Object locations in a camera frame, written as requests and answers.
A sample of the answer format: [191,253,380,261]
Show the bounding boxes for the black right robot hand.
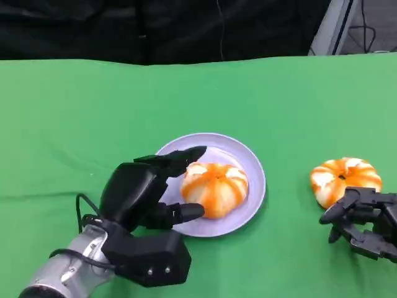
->
[319,186,397,264]

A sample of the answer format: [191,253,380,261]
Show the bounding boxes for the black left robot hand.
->
[99,145,208,232]

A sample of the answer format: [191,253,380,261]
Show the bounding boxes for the orange white toy bread roll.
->
[310,157,383,209]
[181,161,250,220]

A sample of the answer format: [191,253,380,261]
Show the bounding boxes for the lilac plate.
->
[154,132,267,238]

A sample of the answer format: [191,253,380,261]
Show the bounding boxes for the black backdrop curtain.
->
[0,0,332,66]

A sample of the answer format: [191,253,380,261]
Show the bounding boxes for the white grey panel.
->
[308,0,357,56]

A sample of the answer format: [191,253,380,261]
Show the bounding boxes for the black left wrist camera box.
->
[101,223,192,288]

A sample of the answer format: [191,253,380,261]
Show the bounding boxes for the black camera box cable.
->
[48,248,117,271]

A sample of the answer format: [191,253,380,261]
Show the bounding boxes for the black floor cable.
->
[349,0,378,53]

